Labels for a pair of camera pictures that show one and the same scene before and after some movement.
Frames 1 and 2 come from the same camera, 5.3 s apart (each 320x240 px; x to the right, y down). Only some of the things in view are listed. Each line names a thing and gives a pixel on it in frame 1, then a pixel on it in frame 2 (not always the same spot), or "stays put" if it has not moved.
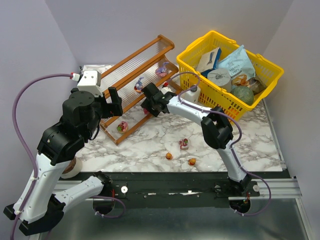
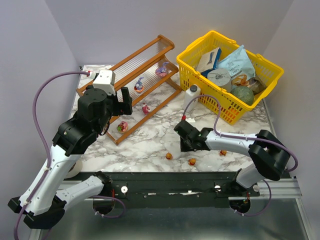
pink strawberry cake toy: x=122 y=127 stays put
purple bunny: x=139 y=85 stays put
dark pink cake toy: x=145 y=111 stays put
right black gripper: x=150 y=100 to x=183 y=144
